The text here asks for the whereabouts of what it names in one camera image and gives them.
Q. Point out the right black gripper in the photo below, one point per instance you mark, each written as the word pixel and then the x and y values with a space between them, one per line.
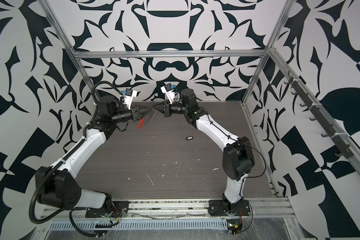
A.
pixel 167 111

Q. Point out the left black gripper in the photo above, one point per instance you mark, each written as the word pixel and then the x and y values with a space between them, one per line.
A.
pixel 135 112

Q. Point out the large keyring with red handle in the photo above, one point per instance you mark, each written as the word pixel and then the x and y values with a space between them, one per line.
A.
pixel 144 123

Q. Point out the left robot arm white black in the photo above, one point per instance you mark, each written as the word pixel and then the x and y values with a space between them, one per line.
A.
pixel 56 185

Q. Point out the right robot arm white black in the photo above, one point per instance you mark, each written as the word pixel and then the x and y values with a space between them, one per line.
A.
pixel 238 158

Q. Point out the small green-lit circuit board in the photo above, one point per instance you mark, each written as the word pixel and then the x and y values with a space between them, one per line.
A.
pixel 234 228

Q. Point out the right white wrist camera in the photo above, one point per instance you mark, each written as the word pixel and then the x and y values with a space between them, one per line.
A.
pixel 168 90

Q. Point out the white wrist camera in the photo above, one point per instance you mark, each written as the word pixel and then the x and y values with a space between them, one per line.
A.
pixel 128 96
pixel 168 90

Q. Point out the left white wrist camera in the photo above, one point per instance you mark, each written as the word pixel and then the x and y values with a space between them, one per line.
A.
pixel 128 96

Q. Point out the aluminium frame back crossbar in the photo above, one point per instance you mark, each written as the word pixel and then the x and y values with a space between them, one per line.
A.
pixel 169 54

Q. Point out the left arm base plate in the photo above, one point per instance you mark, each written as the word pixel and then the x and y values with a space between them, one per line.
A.
pixel 115 209

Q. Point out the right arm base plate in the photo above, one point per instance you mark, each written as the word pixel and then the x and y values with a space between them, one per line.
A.
pixel 219 208

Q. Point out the white slotted cable duct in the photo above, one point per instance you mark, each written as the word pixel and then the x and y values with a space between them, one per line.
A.
pixel 174 224

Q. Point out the aluminium frame front rail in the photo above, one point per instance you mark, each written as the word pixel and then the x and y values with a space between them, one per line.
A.
pixel 169 209

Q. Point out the grey wall hook rack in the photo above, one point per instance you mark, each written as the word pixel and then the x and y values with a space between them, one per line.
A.
pixel 321 115

